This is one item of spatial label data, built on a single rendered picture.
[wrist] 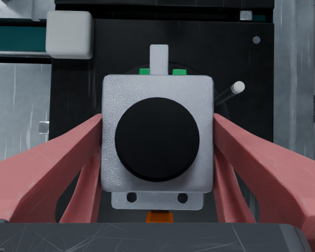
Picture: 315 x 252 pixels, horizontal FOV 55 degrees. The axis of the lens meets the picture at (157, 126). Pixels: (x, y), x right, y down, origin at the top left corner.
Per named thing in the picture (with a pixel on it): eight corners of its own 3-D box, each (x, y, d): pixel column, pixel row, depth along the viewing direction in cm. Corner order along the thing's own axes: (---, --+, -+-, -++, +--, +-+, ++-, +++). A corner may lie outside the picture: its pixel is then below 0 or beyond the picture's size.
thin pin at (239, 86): (220, 105, 30) (245, 92, 22) (212, 105, 30) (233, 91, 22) (220, 97, 30) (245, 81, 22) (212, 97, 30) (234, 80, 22)
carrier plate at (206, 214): (266, 242, 34) (273, 249, 31) (50, 236, 34) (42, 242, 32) (268, 29, 35) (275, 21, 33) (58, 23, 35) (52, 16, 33)
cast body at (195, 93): (196, 200, 17) (221, 234, 10) (118, 199, 17) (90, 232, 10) (196, 56, 18) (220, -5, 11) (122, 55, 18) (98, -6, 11)
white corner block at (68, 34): (97, 64, 35) (88, 53, 31) (57, 63, 35) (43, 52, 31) (98, 23, 35) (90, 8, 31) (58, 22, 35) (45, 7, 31)
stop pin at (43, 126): (61, 135, 37) (49, 134, 33) (51, 134, 37) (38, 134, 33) (61, 123, 37) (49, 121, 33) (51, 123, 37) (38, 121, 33)
